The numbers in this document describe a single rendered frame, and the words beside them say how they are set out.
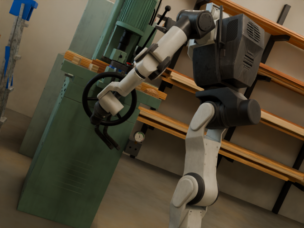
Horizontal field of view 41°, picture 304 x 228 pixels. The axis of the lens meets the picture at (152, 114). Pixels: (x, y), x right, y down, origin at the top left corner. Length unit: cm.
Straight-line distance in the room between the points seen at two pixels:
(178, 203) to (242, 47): 75
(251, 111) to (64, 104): 106
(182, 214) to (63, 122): 89
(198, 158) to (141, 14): 96
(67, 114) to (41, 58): 253
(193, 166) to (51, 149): 88
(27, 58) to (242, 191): 308
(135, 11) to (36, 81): 261
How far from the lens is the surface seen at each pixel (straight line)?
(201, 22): 180
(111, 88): 181
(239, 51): 184
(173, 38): 177
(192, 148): 188
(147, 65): 174
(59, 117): 233
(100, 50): 264
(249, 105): 177
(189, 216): 187
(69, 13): 479
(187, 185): 182
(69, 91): 231
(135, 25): 240
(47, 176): 242
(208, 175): 187
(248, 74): 192
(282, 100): 531
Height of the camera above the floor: 102
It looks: 5 degrees down
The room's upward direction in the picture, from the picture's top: 23 degrees clockwise
